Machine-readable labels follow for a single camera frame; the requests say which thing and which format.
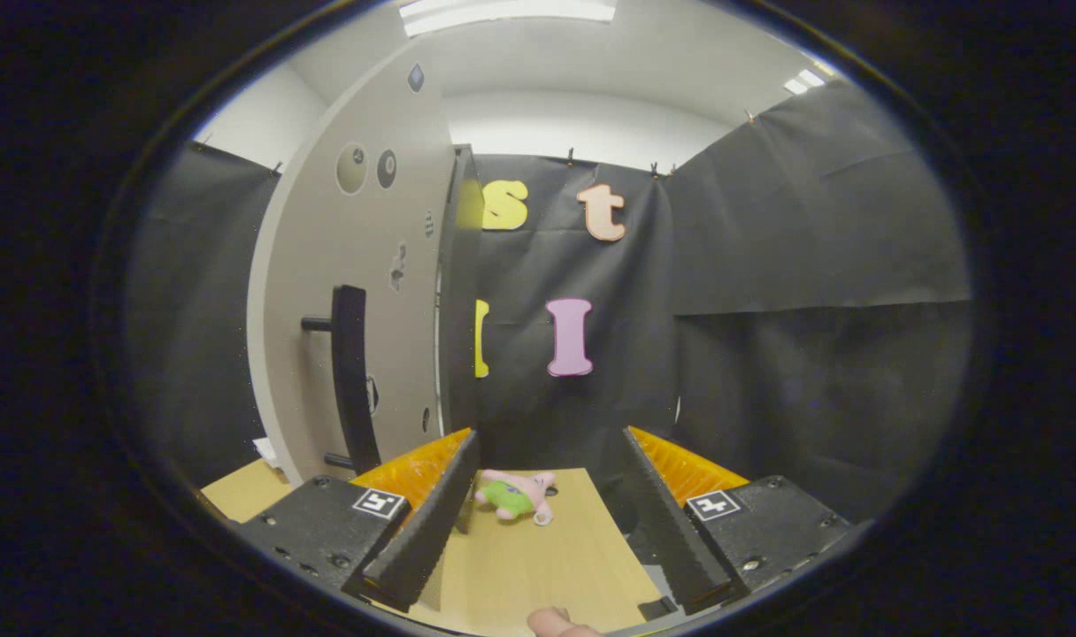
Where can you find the small ceiling light panel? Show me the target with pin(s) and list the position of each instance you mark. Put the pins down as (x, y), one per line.
(803, 81)

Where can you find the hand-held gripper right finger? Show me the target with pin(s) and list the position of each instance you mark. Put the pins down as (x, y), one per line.
(666, 531)

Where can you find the black backdrop cloth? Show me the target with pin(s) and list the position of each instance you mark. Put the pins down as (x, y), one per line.
(768, 265)

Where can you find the pink and green plush toy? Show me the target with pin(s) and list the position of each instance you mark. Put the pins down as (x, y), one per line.
(513, 497)

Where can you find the light grey shoe cabinet door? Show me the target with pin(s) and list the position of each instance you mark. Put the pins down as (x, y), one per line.
(317, 230)

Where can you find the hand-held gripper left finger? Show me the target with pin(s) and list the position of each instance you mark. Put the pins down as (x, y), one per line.
(427, 531)

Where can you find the grey shoe cabinet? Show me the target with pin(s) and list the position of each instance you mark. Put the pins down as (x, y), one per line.
(458, 310)

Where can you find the long ceiling light panel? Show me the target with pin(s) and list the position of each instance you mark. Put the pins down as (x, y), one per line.
(503, 13)

